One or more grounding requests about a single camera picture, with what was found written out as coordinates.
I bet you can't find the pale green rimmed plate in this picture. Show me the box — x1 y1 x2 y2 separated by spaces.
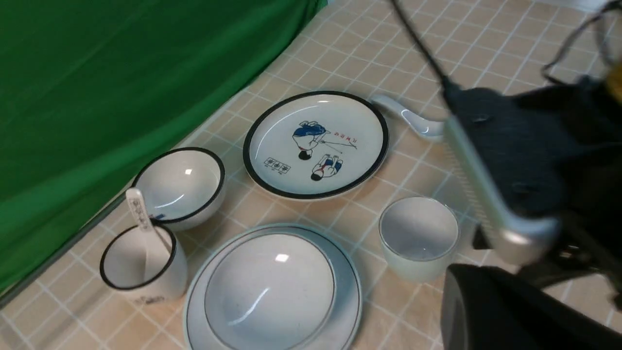
183 223 363 350

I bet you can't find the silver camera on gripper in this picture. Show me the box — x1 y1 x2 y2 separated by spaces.
443 116 561 265

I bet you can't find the black cable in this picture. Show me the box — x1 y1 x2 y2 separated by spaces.
389 0 457 93

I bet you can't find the white spoon in cup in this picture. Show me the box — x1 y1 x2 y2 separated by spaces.
126 188 173 280

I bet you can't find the green backdrop cloth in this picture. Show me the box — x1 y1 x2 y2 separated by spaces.
0 0 327 289

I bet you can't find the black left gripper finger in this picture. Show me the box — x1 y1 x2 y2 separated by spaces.
440 264 622 350

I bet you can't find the pale green rimmed bowl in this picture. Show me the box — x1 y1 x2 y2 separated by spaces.
204 233 336 350

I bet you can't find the plain white ceramic spoon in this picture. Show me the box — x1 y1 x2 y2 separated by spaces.
370 94 444 142

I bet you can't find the black rimmed cartoon plate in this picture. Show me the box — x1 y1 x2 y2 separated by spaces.
242 91 390 201

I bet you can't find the pale green rimmed cup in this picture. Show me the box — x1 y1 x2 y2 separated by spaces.
379 196 460 283

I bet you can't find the black rimmed white bowl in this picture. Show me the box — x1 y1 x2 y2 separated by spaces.
132 147 226 232

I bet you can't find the black rimmed white cup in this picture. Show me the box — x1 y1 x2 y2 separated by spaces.
99 225 189 304

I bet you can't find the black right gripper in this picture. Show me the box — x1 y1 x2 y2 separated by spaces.
445 80 621 273

